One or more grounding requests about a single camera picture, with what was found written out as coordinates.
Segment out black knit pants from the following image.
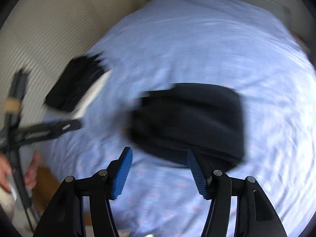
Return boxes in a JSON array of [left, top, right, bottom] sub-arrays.
[[129, 83, 245, 172]]

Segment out left human hand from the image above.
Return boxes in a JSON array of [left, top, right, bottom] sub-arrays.
[[0, 150, 41, 194]]

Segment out black folded clothes stack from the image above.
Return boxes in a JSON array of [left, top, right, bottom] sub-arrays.
[[44, 54, 105, 113]]

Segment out blue floral striped bedsheet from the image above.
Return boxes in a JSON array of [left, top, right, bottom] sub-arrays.
[[39, 0, 315, 236]]

